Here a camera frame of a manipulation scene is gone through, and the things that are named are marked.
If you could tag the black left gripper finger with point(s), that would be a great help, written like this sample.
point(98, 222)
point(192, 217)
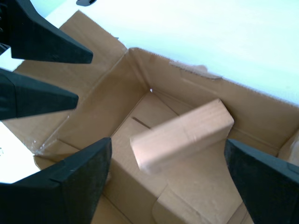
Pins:
point(35, 98)

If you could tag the light wooden block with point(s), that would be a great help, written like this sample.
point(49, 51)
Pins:
point(182, 135)

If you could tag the brown cardboard box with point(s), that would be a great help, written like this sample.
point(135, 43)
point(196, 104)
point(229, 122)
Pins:
point(105, 100)

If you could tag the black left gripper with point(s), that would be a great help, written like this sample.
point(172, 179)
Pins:
point(3, 25)

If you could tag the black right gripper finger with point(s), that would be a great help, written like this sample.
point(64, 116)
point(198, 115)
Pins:
point(273, 191)
point(46, 198)

